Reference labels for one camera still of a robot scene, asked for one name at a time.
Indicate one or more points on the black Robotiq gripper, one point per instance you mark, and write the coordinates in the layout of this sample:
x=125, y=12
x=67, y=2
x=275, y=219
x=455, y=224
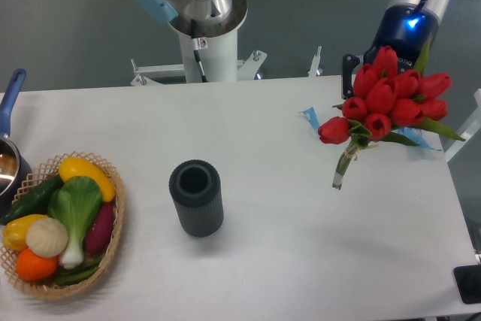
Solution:
x=401, y=29

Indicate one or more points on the red tulip bouquet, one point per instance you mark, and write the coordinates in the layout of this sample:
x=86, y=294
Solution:
x=386, y=103

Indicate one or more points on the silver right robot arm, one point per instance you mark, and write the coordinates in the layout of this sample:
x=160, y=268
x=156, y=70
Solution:
x=435, y=7

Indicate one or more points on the blue tape piece left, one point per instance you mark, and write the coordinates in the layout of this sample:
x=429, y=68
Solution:
x=310, y=116

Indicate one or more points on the blue tape piece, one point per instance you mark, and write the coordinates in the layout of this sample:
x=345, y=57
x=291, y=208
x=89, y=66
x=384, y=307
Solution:
x=310, y=116
x=415, y=135

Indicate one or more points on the blue tape piece right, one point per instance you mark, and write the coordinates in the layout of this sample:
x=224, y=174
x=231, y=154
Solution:
x=415, y=135

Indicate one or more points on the dark grey ribbed vase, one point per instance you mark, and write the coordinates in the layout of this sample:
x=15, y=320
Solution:
x=195, y=188

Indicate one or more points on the black device at edge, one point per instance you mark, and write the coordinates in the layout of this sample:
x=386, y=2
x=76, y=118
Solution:
x=468, y=282

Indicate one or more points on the purple sweet potato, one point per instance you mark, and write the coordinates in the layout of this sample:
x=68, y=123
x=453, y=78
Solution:
x=98, y=236

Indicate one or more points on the green bok choy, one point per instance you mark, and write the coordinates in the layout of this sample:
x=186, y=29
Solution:
x=75, y=205

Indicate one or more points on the woven wicker basket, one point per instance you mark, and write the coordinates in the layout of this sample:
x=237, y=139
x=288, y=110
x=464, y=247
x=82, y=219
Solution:
x=48, y=290

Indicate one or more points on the dark green cucumber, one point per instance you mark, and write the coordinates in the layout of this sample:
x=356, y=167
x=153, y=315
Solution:
x=35, y=201

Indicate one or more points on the green bean pod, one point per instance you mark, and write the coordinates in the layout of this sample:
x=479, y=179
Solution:
x=78, y=274

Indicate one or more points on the white garlic bulb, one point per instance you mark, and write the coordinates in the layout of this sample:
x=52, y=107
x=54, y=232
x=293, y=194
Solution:
x=47, y=237

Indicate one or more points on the yellow bell pepper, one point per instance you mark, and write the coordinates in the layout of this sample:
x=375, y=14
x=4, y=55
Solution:
x=14, y=233

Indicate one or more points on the orange fruit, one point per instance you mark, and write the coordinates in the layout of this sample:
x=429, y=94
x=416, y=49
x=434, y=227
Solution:
x=31, y=267

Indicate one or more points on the white mounting bracket frame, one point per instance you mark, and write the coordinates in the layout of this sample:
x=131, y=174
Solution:
x=247, y=69

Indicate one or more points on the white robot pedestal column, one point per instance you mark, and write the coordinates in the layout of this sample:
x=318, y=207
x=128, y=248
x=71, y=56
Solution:
x=214, y=58

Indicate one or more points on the blue handled saucepan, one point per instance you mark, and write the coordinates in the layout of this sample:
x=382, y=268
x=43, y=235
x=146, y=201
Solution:
x=14, y=168

